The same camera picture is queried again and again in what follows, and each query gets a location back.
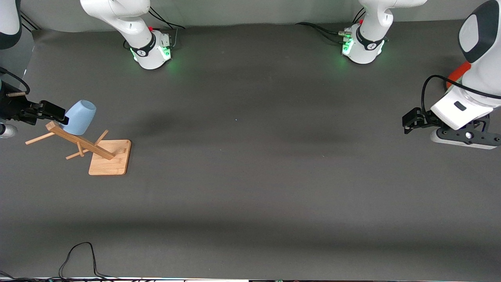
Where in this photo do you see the light blue cup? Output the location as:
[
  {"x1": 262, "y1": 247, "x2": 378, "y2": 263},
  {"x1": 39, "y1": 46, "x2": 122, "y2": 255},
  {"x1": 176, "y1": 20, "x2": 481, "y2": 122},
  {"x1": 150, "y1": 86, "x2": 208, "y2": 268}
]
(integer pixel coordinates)
[{"x1": 62, "y1": 99, "x2": 97, "y2": 136}]

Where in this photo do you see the orange cylindrical can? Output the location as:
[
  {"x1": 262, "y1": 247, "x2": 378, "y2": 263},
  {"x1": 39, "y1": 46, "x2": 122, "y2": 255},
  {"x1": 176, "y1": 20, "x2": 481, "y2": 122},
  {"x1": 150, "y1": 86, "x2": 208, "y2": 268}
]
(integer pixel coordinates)
[{"x1": 445, "y1": 61, "x2": 472, "y2": 90}]

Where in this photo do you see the wooden mug tree rack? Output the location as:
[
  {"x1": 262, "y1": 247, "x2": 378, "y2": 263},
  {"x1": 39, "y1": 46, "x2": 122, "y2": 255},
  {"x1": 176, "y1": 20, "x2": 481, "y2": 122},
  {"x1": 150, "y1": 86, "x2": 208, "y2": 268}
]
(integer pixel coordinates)
[{"x1": 25, "y1": 121, "x2": 132, "y2": 176}]

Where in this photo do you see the dark grey table cloth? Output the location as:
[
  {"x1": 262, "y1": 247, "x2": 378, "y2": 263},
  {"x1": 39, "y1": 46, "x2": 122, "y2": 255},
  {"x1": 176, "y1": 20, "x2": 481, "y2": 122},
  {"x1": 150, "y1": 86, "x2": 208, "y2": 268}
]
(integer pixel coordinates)
[{"x1": 0, "y1": 19, "x2": 501, "y2": 279}]

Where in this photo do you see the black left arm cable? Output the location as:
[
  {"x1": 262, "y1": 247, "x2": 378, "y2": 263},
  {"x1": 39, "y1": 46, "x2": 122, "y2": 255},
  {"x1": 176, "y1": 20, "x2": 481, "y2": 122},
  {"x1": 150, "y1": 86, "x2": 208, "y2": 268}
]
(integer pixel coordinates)
[{"x1": 421, "y1": 74, "x2": 501, "y2": 115}]

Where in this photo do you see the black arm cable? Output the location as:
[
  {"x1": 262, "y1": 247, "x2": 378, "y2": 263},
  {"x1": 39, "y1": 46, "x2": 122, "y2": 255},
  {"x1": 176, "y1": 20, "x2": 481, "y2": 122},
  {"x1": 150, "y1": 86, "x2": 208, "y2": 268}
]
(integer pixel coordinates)
[
  {"x1": 0, "y1": 67, "x2": 31, "y2": 96},
  {"x1": 421, "y1": 74, "x2": 501, "y2": 115}
]

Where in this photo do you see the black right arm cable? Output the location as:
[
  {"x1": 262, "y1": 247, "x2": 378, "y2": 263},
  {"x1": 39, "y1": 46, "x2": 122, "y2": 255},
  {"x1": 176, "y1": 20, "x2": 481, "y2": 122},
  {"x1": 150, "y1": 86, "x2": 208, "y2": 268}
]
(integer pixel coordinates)
[{"x1": 0, "y1": 67, "x2": 31, "y2": 96}]

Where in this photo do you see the black frame rail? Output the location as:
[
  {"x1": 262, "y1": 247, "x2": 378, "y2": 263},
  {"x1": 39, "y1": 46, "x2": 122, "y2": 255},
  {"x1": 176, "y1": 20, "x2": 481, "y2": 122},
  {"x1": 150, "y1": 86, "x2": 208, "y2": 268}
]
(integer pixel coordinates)
[{"x1": 20, "y1": 11, "x2": 40, "y2": 32}]

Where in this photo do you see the black left base cable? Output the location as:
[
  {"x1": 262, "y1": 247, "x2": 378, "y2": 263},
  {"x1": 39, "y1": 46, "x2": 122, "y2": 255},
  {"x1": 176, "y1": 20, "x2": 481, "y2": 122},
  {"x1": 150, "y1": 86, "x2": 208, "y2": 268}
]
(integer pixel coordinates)
[{"x1": 295, "y1": 7, "x2": 366, "y2": 44}]

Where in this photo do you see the black base cable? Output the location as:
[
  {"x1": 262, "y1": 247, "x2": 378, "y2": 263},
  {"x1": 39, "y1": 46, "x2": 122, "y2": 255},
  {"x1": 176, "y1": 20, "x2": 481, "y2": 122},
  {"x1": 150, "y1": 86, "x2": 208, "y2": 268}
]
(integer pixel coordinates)
[
  {"x1": 148, "y1": 6, "x2": 187, "y2": 49},
  {"x1": 295, "y1": 7, "x2": 366, "y2": 44}
]

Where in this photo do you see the black right base cable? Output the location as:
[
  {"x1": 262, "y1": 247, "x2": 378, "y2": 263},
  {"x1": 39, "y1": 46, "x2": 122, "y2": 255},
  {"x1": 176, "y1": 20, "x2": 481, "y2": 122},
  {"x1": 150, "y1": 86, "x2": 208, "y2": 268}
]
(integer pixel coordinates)
[{"x1": 148, "y1": 6, "x2": 187, "y2": 49}]

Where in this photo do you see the black looped floor cable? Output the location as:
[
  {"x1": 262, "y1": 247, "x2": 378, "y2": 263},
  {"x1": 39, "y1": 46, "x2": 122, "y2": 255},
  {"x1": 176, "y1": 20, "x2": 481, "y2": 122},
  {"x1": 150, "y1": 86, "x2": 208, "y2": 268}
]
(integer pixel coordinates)
[{"x1": 58, "y1": 242, "x2": 118, "y2": 279}]

